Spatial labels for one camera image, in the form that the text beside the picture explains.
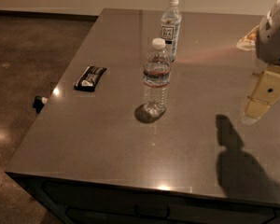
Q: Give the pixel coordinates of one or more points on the clear water bottle red label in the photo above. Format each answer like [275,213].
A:
[156,78]

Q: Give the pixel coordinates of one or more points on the black snack bar wrapper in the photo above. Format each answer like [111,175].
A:
[89,79]

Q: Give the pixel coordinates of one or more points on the glass jar with snacks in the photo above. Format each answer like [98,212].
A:
[248,42]

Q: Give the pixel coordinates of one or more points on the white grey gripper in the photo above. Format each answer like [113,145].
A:
[272,39]

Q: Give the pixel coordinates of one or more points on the tea bottle white label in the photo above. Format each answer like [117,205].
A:
[170,26]

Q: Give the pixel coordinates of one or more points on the black drawer handle knob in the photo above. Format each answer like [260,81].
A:
[39,103]

